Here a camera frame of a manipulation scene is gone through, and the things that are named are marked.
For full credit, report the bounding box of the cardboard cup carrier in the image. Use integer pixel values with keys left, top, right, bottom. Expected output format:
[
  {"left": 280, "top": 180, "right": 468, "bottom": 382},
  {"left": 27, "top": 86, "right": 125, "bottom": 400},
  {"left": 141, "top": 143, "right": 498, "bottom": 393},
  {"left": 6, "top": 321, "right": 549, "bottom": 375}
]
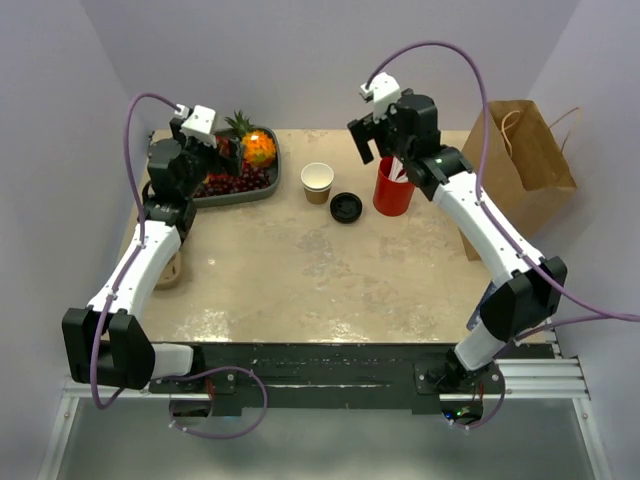
[{"left": 154, "top": 251, "right": 182, "bottom": 290}]

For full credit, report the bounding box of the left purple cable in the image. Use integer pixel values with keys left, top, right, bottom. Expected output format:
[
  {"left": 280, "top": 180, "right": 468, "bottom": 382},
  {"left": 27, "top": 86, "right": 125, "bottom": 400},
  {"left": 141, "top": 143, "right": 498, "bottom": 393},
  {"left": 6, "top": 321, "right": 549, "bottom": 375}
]
[{"left": 89, "top": 92, "right": 268, "bottom": 441}]

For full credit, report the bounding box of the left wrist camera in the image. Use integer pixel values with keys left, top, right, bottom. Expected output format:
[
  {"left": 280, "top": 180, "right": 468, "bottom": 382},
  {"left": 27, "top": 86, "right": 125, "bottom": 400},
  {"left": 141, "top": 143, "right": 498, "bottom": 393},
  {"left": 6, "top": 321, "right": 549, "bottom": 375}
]
[{"left": 174, "top": 104, "right": 218, "bottom": 147}]

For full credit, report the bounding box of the aluminium frame rail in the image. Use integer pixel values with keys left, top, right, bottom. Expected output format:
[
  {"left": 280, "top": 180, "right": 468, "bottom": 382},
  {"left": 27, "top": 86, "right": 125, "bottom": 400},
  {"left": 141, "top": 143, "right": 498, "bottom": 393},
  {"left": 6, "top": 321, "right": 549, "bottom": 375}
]
[{"left": 39, "top": 335, "right": 610, "bottom": 479}]

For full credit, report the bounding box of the grey fruit tray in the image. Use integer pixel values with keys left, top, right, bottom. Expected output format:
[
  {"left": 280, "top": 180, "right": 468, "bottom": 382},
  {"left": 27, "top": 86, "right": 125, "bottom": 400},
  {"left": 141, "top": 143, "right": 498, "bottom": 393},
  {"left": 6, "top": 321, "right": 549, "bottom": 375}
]
[{"left": 194, "top": 126, "right": 282, "bottom": 208}]

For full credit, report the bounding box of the orange toy pineapple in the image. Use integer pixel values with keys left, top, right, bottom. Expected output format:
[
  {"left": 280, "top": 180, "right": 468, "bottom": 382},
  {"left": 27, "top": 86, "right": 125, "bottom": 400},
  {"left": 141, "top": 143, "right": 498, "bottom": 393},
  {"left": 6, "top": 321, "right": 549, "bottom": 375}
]
[{"left": 225, "top": 110, "right": 277, "bottom": 168}]

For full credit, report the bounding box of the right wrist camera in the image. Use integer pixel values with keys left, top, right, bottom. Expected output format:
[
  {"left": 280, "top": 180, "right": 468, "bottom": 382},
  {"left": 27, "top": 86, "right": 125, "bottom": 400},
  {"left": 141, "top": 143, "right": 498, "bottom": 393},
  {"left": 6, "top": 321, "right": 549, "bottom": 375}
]
[{"left": 359, "top": 72, "right": 401, "bottom": 121}]

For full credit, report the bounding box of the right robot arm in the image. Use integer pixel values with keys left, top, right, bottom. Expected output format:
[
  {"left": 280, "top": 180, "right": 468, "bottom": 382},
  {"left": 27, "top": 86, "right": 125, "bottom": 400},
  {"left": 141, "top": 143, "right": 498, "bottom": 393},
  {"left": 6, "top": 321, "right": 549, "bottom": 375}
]
[{"left": 348, "top": 87, "right": 567, "bottom": 393}]

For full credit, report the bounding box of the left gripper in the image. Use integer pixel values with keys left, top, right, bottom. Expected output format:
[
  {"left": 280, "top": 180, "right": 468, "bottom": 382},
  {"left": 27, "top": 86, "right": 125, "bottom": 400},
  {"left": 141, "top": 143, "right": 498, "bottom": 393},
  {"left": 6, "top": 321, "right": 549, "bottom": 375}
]
[{"left": 171, "top": 119, "right": 245, "bottom": 198}]

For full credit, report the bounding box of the blue razor package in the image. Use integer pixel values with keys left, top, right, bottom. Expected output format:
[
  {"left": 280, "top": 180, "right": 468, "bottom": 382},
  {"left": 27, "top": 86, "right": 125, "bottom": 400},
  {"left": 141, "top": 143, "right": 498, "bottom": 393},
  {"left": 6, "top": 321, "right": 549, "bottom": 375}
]
[{"left": 466, "top": 282, "right": 496, "bottom": 331}]

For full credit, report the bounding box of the brown paper bag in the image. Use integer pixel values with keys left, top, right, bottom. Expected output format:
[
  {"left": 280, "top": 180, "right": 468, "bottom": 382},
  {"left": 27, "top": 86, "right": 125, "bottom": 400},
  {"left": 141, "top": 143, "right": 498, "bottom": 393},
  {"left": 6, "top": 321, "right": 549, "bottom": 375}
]
[{"left": 482, "top": 100, "right": 577, "bottom": 239}]

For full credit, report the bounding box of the red plastic cup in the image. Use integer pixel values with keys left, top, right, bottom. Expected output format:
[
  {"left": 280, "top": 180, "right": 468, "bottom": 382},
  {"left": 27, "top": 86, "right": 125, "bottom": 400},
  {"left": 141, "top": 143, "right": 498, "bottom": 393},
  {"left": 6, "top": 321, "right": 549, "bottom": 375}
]
[{"left": 373, "top": 157, "right": 415, "bottom": 217}]

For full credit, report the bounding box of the dark grape bunch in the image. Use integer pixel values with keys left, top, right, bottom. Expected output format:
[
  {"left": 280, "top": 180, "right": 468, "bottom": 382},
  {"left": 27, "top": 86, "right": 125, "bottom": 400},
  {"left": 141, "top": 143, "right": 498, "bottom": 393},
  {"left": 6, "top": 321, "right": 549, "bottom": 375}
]
[{"left": 195, "top": 163, "right": 271, "bottom": 198}]

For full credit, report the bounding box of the purple cable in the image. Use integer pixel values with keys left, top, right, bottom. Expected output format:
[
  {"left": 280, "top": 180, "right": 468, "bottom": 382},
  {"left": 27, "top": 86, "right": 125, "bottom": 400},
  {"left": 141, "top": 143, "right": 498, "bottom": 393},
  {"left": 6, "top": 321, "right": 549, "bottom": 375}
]
[
  {"left": 367, "top": 41, "right": 640, "bottom": 431},
  {"left": 89, "top": 92, "right": 268, "bottom": 441}
]

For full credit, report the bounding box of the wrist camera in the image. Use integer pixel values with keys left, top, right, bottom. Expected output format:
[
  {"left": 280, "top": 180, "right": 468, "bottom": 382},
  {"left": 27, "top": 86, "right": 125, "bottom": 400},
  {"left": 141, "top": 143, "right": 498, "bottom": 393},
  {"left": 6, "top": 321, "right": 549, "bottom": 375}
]
[
  {"left": 359, "top": 72, "right": 401, "bottom": 121},
  {"left": 174, "top": 104, "right": 218, "bottom": 147}
]

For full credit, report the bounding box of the brown paper cup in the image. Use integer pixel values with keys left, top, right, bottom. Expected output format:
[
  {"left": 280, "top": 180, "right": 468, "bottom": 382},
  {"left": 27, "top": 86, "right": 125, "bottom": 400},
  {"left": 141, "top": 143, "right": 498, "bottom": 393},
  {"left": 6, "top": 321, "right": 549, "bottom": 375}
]
[{"left": 300, "top": 162, "right": 334, "bottom": 205}]

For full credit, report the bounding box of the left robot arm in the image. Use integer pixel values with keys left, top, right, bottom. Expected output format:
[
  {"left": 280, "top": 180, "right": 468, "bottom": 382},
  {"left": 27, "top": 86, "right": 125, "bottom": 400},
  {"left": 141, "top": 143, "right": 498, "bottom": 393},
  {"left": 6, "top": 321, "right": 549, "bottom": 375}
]
[{"left": 62, "top": 106, "right": 242, "bottom": 392}]

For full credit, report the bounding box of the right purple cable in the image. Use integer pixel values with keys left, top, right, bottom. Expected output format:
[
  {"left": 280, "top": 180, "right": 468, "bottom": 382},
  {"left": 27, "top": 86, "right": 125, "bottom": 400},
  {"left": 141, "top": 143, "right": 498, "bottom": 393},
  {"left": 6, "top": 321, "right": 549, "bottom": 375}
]
[{"left": 367, "top": 41, "right": 640, "bottom": 431}]

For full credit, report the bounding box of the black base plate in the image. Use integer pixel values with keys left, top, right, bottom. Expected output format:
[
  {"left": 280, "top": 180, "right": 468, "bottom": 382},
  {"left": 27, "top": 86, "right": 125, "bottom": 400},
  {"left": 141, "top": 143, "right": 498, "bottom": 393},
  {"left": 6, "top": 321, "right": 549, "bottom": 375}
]
[{"left": 148, "top": 341, "right": 557, "bottom": 418}]

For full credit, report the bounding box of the black cup lid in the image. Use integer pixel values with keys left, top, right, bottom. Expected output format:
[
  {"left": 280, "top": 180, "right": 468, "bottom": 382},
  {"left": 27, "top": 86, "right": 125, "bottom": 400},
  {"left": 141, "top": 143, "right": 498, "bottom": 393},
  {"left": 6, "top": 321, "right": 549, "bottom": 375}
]
[{"left": 330, "top": 192, "right": 363, "bottom": 224}]

